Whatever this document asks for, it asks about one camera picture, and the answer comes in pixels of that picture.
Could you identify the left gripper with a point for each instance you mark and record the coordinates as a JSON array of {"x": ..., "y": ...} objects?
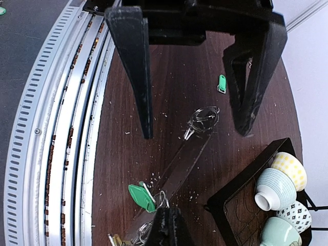
[{"x": 172, "y": 23}]

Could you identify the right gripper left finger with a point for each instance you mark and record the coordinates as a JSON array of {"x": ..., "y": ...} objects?
[{"x": 159, "y": 232}]

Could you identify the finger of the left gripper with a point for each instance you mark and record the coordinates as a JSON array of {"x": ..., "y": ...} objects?
[{"x": 249, "y": 64}]

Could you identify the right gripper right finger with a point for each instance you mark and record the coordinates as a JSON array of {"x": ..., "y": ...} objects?
[{"x": 179, "y": 234}]

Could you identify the green tagged key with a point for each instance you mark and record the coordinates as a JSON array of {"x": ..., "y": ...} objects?
[
  {"x": 142, "y": 196},
  {"x": 222, "y": 84}
]

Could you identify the yellow tagged key bunch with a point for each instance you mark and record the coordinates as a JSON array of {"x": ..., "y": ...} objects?
[{"x": 115, "y": 240}]

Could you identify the pale green bowl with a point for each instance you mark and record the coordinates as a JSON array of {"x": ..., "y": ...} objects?
[{"x": 278, "y": 232}]

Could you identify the yellow dotted bowl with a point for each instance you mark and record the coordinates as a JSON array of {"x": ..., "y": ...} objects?
[{"x": 292, "y": 167}]

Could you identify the grey striped bowl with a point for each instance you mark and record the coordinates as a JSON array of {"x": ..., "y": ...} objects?
[{"x": 274, "y": 190}]

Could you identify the black white patterned bowl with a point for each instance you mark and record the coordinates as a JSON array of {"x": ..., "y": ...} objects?
[{"x": 297, "y": 215}]

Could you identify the black wire dish rack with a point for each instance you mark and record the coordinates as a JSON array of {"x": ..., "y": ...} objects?
[{"x": 239, "y": 219}]

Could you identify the left corner metal post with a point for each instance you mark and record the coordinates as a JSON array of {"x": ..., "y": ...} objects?
[{"x": 305, "y": 14}]

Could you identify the aluminium rail frame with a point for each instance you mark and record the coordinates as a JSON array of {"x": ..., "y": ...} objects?
[{"x": 48, "y": 181}]

